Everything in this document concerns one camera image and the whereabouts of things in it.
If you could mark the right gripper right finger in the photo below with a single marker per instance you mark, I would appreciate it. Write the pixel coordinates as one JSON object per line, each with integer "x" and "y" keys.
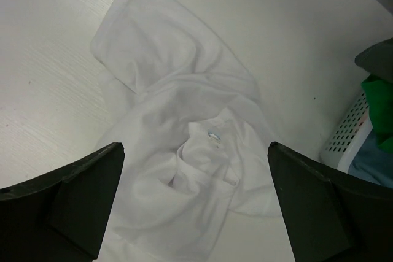
{"x": 330, "y": 215}

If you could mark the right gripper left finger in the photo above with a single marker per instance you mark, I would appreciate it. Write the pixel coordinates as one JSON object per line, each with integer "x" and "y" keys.
{"x": 61, "y": 215}

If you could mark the white t shirt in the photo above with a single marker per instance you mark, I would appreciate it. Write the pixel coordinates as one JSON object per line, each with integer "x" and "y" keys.
{"x": 190, "y": 120}

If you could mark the white laundry basket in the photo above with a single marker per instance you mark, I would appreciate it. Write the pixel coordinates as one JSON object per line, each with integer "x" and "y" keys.
{"x": 342, "y": 146}

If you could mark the blue t shirt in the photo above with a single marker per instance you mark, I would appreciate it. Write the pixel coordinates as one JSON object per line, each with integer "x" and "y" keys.
{"x": 372, "y": 164}

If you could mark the grey green t shirt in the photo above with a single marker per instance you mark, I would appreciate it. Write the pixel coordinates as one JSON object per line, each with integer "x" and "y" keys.
{"x": 377, "y": 60}

